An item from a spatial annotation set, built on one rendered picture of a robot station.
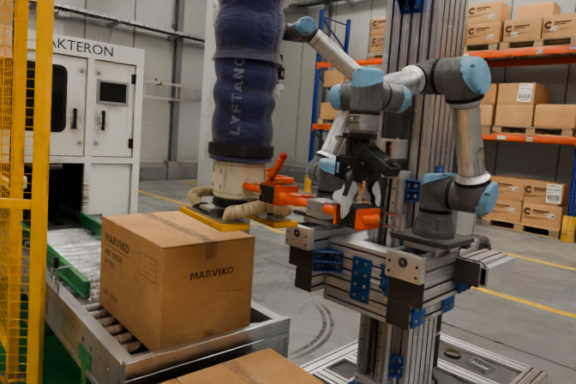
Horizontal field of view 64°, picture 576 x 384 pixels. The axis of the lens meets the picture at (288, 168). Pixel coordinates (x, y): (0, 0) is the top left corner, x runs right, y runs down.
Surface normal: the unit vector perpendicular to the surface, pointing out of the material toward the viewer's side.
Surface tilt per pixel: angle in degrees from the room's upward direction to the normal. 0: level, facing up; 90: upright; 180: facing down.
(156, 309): 90
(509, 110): 87
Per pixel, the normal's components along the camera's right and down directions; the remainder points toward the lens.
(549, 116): -0.70, 0.00
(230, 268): 0.65, 0.11
